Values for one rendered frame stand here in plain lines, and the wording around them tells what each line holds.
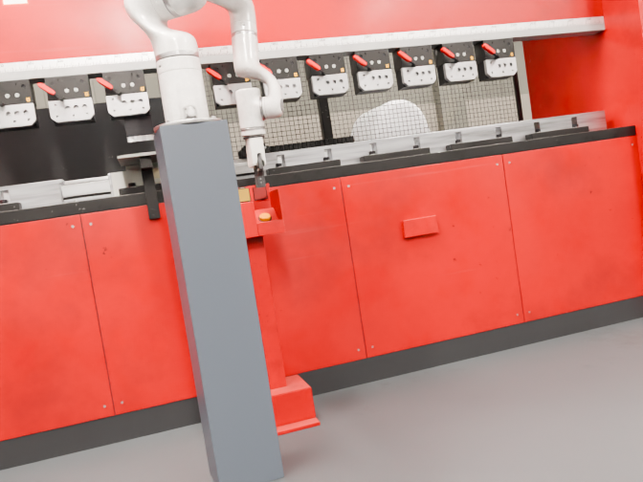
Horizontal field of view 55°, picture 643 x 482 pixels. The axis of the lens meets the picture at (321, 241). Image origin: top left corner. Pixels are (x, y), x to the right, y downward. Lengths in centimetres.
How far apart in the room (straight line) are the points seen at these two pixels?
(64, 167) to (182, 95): 135
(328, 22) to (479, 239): 109
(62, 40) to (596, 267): 239
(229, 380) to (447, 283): 120
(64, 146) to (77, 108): 55
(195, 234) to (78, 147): 143
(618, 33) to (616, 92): 26
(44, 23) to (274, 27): 85
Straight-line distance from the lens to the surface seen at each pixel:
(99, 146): 301
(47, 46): 255
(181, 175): 167
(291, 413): 219
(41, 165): 302
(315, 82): 259
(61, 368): 239
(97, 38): 254
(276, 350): 221
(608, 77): 331
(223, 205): 168
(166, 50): 177
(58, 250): 234
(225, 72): 253
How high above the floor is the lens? 74
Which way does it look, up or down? 3 degrees down
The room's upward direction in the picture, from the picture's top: 9 degrees counter-clockwise
